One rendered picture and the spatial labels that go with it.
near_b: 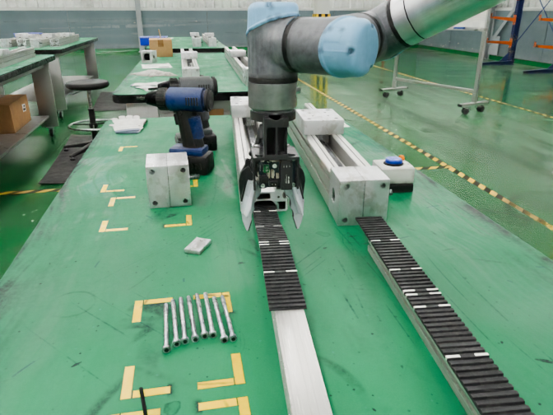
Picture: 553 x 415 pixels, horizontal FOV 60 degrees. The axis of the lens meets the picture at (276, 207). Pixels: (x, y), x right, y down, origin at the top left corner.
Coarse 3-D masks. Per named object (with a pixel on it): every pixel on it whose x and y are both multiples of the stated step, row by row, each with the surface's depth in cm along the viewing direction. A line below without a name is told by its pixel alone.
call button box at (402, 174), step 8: (376, 160) 118; (384, 160) 118; (384, 168) 112; (392, 168) 112; (400, 168) 112; (408, 168) 112; (392, 176) 112; (400, 176) 112; (408, 176) 113; (392, 184) 113; (400, 184) 113; (408, 184) 113; (400, 192) 114
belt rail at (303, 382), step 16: (272, 320) 67; (288, 320) 62; (304, 320) 62; (288, 336) 59; (304, 336) 59; (288, 352) 56; (304, 352) 56; (288, 368) 54; (304, 368) 54; (288, 384) 52; (304, 384) 52; (320, 384) 52; (288, 400) 51; (304, 400) 49; (320, 400) 49
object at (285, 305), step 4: (284, 300) 66; (288, 300) 66; (292, 300) 66; (296, 300) 66; (300, 300) 66; (304, 300) 66; (268, 304) 65; (272, 304) 65; (276, 304) 65; (280, 304) 65; (284, 304) 65; (288, 304) 65; (292, 304) 65; (296, 304) 65; (300, 304) 65; (304, 304) 65; (272, 308) 64; (276, 308) 64; (280, 308) 64; (284, 308) 64; (288, 308) 64; (292, 308) 64; (296, 308) 64; (300, 308) 64; (304, 308) 64
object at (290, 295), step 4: (276, 292) 67; (280, 292) 67; (284, 292) 67; (288, 292) 67; (292, 292) 67; (296, 292) 67; (300, 292) 67; (268, 296) 67; (272, 296) 66; (276, 296) 66; (280, 296) 66; (284, 296) 66; (288, 296) 66; (292, 296) 66; (296, 296) 66; (300, 296) 66; (268, 300) 66; (272, 300) 66; (276, 300) 66; (280, 300) 66
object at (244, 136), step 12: (240, 120) 148; (240, 132) 135; (252, 132) 146; (240, 144) 122; (252, 144) 133; (240, 156) 112; (240, 168) 104; (264, 192) 102; (276, 192) 102; (240, 204) 102; (276, 204) 103
